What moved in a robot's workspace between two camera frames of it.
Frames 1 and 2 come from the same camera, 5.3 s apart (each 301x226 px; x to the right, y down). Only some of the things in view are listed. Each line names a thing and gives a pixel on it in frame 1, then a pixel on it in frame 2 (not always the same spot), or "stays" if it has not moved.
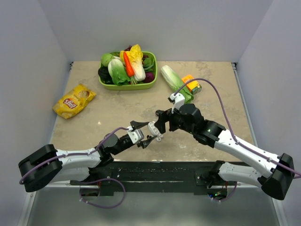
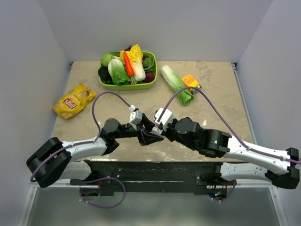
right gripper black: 161,123 → 166,133
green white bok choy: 118,74 stays
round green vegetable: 105,59 stays
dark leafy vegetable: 105,76 stays
